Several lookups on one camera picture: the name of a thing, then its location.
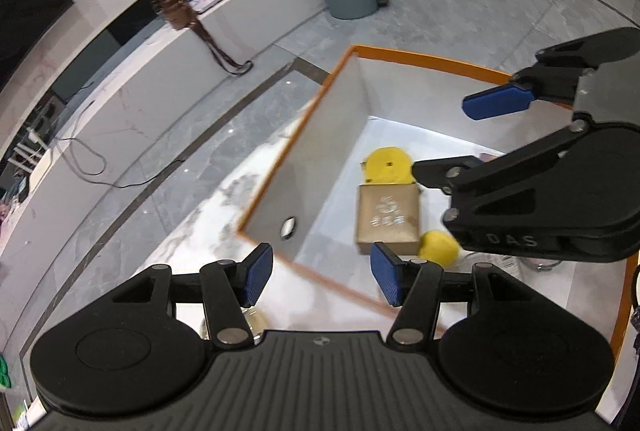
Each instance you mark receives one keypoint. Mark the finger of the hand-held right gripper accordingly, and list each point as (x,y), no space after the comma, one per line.
(495,103)
(500,176)

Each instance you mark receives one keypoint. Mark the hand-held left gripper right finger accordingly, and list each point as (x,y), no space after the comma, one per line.
(390,273)

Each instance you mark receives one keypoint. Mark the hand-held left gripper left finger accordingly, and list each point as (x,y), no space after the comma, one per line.
(257,273)

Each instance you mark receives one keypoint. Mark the yellow bulb-shaped bottle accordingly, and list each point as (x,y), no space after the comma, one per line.
(437,247)

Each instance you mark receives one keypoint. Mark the gold cardboard box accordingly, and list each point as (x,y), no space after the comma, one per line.
(387,216)

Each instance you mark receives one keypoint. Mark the yellow tape measure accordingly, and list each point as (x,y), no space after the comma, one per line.
(387,163)

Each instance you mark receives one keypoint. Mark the orange cardboard box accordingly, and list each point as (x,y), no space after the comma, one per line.
(325,136)

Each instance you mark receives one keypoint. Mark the white marble media console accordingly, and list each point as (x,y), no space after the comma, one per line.
(150,81)

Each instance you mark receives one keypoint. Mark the white router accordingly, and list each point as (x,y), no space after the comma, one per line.
(30,156)

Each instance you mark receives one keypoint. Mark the grey notebook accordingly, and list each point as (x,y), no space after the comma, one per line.
(210,1)

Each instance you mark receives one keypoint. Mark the brown leather bag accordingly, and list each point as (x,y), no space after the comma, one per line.
(177,8)

